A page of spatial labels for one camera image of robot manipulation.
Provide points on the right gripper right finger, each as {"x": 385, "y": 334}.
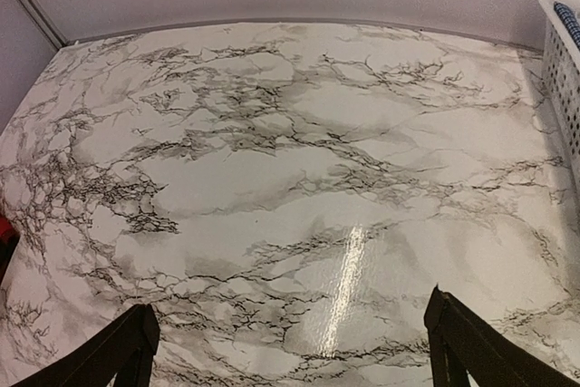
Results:
{"x": 464, "y": 348}

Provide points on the red black plaid shirt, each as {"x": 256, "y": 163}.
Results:
{"x": 9, "y": 239}

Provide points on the left aluminium corner post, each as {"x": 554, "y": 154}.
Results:
{"x": 44, "y": 24}

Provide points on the blue white checked shirt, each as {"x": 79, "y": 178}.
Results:
{"x": 570, "y": 22}

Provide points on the white plastic basket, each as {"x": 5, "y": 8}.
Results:
{"x": 560, "y": 75}

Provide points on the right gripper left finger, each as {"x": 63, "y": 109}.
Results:
{"x": 121, "y": 354}

